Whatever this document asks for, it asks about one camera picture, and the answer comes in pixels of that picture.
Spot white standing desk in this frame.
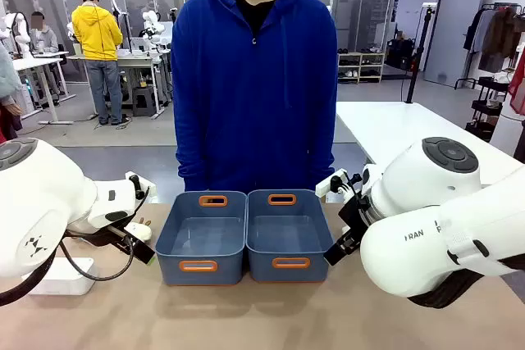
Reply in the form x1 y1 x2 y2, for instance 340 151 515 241
11 50 77 126

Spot black utility cart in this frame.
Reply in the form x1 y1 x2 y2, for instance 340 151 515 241
465 75 510 142

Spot grey lab desk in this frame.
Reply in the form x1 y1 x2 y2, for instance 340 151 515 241
66 52 172 120

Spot seated person grey top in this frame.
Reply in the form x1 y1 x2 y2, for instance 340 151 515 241
29 11 61 54

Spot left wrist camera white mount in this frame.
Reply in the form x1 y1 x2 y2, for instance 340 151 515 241
124 170 158 204

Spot blue basket orange handles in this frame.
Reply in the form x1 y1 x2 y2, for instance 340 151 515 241
244 189 336 284
154 190 249 287

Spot person in yellow hoodie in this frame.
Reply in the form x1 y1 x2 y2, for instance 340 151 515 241
71 0 125 126

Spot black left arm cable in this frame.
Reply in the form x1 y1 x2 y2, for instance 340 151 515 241
0 234 135 307

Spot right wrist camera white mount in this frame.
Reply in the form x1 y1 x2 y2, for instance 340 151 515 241
314 168 363 200

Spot black bags pile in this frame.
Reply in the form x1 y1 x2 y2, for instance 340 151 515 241
385 37 418 72

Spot clothes rack with coats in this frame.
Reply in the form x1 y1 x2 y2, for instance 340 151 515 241
454 2 525 91

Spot dark right arm cable sleeve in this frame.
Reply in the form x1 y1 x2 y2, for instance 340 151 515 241
408 257 525 310

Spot person in grey sleeve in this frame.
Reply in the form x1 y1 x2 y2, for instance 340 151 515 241
0 42 24 143

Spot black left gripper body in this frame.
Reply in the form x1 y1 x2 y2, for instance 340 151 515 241
102 225 137 253

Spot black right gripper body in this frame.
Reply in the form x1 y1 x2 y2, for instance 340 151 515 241
337 196 372 244

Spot low shoe rack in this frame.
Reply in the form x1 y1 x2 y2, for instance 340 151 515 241
336 51 386 84

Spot black tripod stand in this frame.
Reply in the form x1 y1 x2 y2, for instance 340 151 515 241
404 3 436 104

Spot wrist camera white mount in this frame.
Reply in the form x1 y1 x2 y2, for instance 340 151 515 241
314 168 363 200
124 170 158 204

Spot person in blue hoodie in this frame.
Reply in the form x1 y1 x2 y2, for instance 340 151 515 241
170 0 340 193

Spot red hanging garment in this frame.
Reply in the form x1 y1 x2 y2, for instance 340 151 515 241
508 44 525 116

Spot black step stool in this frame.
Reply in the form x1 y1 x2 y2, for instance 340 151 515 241
131 86 159 118

